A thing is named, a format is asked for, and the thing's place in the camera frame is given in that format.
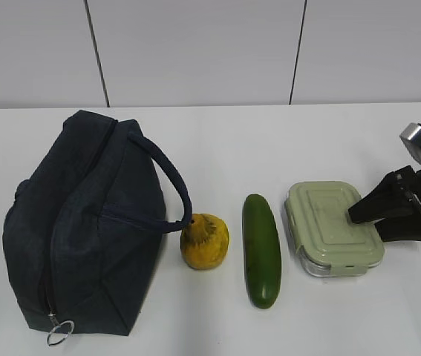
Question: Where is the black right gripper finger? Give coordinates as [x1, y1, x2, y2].
[348, 172, 421, 225]
[375, 218, 421, 242]

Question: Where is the green lid glass food container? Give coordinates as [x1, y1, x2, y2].
[284, 181, 385, 277]

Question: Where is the dark green cucumber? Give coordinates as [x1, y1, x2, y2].
[242, 194, 281, 309]

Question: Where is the yellow pear-shaped fruit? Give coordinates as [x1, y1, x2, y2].
[180, 213, 230, 271]

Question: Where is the navy blue lunch bag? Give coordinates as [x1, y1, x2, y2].
[2, 111, 192, 335]

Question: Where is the metal zipper pull ring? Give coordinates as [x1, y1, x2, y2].
[45, 313, 75, 348]

